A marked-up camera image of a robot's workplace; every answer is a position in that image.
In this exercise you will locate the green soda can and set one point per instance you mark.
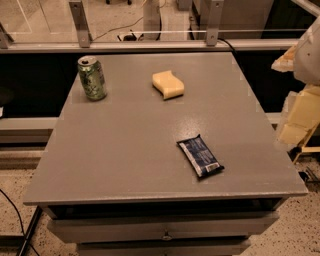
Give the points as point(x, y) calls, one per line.
point(92, 77)

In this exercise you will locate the grey metal rail frame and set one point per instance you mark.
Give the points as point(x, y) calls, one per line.
point(151, 46)

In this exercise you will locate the yellow wavy sponge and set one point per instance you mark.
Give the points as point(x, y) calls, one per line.
point(168, 84)

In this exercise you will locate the lower grey cabinet drawer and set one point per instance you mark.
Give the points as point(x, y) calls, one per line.
point(184, 247)

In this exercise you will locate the left metal bracket post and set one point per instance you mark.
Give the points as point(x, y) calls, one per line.
point(80, 22)

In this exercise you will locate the blue rxbar wrapper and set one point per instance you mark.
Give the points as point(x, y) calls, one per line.
point(200, 156)

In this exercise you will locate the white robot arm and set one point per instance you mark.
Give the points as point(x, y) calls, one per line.
point(303, 58)

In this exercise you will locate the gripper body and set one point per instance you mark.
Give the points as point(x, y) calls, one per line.
point(309, 58)

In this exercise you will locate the metal bracket post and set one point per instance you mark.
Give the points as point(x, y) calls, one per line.
point(80, 22)
point(215, 8)

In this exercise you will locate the right metal bracket post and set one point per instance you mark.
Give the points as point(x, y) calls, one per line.
point(215, 8)

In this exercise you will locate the grey cabinet drawer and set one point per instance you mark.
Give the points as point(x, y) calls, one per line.
point(162, 227)
point(184, 247)

